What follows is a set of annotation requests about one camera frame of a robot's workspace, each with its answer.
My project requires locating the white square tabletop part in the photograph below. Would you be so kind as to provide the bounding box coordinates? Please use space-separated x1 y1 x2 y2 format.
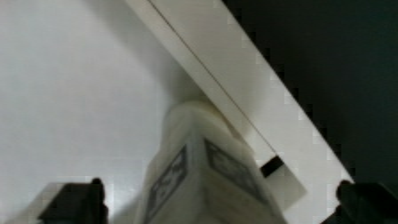
0 0 350 224

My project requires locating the white table leg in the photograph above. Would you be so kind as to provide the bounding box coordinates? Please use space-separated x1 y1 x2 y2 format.
135 101 286 224

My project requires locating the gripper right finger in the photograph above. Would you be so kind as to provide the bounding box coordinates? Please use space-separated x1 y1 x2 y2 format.
322 181 398 224

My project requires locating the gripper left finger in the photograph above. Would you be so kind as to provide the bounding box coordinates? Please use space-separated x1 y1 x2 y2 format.
40 178 109 224

